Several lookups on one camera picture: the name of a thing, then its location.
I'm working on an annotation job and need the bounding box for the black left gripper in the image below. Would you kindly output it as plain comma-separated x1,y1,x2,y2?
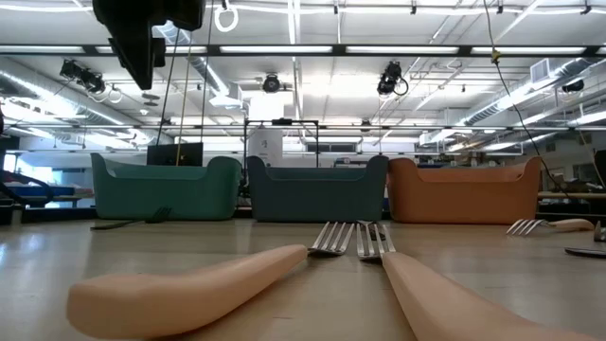
92,0,207,91

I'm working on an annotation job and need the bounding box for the white hanging ring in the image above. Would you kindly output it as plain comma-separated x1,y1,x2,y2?
213,0,240,34

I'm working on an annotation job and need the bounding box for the blue plastic bin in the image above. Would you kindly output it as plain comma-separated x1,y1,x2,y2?
246,154,390,224

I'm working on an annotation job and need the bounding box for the orange handled fork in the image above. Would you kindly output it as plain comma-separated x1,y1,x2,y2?
505,217,596,237
65,221,356,340
354,221,606,341

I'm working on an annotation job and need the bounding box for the orange plastic bin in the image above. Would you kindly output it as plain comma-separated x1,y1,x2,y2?
386,155,544,225

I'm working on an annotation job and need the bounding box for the white cabinet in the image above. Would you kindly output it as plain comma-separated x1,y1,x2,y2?
247,97,285,168

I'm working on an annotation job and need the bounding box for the black monitor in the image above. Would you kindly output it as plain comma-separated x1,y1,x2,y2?
146,141,205,168

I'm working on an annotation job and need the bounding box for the black tube stand frame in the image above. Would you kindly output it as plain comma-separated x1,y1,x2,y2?
242,117,321,170

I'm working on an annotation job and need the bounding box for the thin black cable yellow tie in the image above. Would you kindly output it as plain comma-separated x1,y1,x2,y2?
481,0,574,200

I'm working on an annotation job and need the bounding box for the silver air duct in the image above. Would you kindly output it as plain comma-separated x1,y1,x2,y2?
0,56,143,138
454,56,606,129

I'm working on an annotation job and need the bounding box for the black overhead frame bar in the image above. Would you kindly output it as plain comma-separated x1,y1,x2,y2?
0,43,606,59

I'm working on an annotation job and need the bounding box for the black fork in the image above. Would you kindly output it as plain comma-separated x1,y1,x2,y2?
563,246,606,260
89,206,172,232

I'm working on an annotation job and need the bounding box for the green plastic bin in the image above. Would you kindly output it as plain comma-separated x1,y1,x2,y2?
90,152,242,223

